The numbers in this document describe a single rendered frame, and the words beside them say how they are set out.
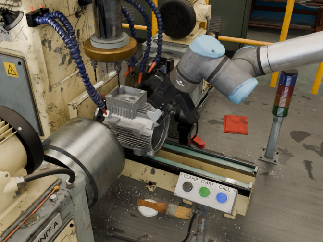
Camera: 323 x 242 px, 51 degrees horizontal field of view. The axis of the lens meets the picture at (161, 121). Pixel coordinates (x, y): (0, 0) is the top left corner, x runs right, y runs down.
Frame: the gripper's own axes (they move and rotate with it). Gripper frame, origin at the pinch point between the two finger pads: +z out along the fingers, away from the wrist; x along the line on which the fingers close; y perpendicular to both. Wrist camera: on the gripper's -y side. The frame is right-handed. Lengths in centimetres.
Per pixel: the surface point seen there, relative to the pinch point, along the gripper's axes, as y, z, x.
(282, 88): -28.0, -24.0, -33.3
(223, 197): -26.7, -13.8, 21.5
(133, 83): 19.7, 13.6, -26.8
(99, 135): 11.5, 0.0, 20.0
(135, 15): 117, 147, -305
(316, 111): -61, -2, -84
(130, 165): -1.2, 24.8, 1.1
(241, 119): -31, 14, -59
